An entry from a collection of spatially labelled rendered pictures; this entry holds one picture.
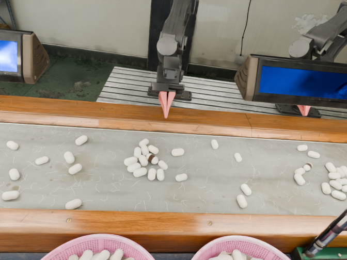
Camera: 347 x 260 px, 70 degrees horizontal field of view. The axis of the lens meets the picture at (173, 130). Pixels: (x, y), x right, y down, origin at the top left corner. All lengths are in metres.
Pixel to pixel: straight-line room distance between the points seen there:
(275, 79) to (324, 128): 0.60
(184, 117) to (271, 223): 0.42
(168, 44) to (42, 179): 0.48
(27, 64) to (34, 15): 2.59
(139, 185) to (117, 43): 2.28
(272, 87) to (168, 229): 0.36
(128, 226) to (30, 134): 0.43
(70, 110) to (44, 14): 2.19
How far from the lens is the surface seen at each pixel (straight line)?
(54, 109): 0.88
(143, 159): 0.69
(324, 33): 0.96
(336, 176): 0.88
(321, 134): 1.02
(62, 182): 0.69
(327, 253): 0.75
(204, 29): 2.68
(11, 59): 0.47
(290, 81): 0.49
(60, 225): 0.59
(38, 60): 0.48
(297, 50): 0.85
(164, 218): 0.58
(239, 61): 2.80
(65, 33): 2.97
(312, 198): 0.79
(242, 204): 0.66
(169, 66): 0.68
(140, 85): 1.19
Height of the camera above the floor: 1.27
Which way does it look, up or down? 40 degrees down
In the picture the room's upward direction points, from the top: 9 degrees clockwise
